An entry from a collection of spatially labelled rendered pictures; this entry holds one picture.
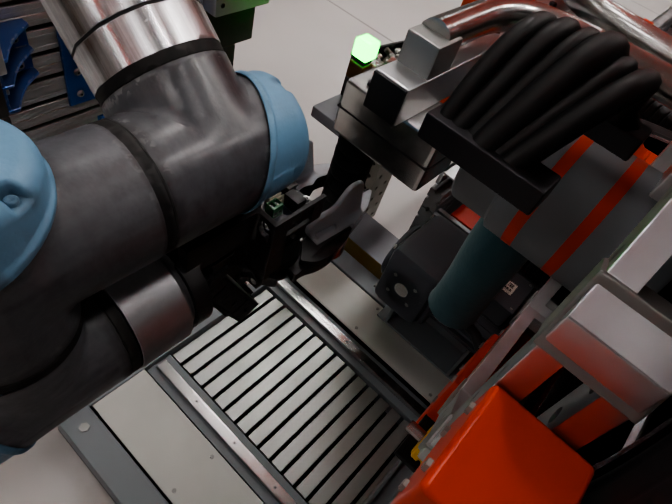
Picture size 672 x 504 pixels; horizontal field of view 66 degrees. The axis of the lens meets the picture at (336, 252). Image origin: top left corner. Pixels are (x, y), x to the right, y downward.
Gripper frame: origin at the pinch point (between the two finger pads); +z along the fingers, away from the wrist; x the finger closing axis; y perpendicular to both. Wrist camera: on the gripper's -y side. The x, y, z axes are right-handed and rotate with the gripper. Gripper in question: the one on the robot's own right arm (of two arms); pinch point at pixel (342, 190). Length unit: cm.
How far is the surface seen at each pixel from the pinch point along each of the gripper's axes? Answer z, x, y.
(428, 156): -2.6, -7.1, 10.7
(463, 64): 3.2, -4.4, 15.0
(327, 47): 147, 109, -83
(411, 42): -1.8, -2.2, 16.8
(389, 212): 89, 28, -83
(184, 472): -12, 6, -75
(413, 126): -2.5, -5.0, 12.0
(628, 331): -9.3, -23.1, 14.2
